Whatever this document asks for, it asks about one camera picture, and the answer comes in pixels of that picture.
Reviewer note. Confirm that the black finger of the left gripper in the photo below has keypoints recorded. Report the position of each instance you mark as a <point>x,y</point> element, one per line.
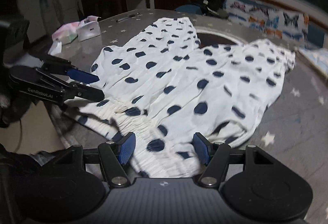
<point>71,89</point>

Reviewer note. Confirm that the black pen on table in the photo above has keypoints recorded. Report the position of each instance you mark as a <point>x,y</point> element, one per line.
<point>127,17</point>

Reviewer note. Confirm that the folded blue striped blanket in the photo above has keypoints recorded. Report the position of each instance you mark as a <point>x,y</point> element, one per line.
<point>317,59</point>

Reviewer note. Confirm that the butterfly pattern pillow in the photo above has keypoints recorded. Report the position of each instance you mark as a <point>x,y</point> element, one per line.
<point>288,25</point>
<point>258,17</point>

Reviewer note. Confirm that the black bag on sofa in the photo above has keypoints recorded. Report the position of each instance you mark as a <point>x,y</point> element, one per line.
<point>213,8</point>

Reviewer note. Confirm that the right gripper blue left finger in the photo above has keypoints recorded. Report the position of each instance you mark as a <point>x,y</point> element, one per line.
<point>114,157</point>

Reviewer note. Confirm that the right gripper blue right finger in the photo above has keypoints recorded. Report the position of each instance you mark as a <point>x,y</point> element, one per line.
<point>215,157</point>

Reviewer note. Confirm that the butterfly pattern pillow right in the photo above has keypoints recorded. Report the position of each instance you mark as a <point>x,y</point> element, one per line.
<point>288,25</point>

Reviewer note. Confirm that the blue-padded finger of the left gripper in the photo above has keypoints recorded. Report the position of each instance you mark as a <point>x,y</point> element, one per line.
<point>76,74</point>

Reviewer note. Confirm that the round induction cooker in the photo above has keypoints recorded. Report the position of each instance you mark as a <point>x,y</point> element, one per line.
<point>212,39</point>

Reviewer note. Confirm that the white navy polka dot garment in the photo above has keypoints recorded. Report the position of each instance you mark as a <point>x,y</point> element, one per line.
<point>164,88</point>

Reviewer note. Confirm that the butterfly pattern pillow left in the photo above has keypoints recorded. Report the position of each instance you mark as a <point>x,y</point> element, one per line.
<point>258,17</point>

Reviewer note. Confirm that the blue sofa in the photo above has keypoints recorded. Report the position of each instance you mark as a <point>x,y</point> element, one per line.
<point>316,35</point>

